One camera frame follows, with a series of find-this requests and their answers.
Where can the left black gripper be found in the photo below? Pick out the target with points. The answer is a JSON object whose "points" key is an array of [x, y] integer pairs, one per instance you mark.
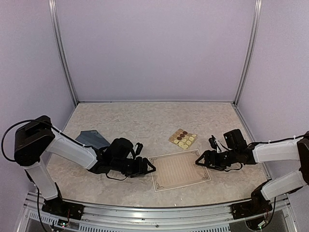
{"points": [[141, 168]]}

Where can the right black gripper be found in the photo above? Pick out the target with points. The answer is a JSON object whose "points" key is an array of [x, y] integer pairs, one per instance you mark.
{"points": [[208, 154]]}

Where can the beige lined letter paper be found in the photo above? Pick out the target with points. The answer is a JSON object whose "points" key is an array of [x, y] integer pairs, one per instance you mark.
{"points": [[178, 170]]}

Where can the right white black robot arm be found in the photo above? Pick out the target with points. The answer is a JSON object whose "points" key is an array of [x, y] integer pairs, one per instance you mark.
{"points": [[237, 150]]}

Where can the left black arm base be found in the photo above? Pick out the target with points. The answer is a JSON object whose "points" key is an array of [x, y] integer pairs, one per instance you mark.
{"points": [[63, 208]]}

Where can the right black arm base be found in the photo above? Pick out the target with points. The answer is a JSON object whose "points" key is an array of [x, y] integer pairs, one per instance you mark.
{"points": [[256, 205]]}

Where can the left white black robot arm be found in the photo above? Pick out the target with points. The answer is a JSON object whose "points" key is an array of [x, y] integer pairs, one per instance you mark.
{"points": [[37, 136]]}

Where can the round sticker seal sheet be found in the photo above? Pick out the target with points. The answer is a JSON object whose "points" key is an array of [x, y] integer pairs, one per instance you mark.
{"points": [[183, 138]]}

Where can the blue grey envelope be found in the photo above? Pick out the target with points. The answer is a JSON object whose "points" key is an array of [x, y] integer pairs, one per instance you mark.
{"points": [[92, 138]]}

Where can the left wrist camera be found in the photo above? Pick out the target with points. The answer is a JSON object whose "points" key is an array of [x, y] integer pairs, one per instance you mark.
{"points": [[138, 148]]}

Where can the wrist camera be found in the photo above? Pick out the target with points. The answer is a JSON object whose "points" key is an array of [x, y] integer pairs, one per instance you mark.
{"points": [[138, 148], [214, 145]]}

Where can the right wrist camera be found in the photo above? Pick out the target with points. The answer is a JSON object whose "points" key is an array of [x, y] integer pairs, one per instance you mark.
{"points": [[214, 145]]}

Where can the front aluminium frame rail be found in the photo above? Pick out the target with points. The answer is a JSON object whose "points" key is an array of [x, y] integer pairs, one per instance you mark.
{"points": [[110, 218]]}

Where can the left aluminium corner post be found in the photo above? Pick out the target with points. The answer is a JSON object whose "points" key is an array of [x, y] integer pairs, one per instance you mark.
{"points": [[61, 51]]}

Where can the aluminium corner post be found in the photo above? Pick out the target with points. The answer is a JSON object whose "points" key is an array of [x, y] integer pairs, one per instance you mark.
{"points": [[61, 51], [249, 52]]}

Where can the right aluminium corner post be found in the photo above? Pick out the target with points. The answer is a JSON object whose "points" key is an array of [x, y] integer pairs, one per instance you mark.
{"points": [[249, 52]]}

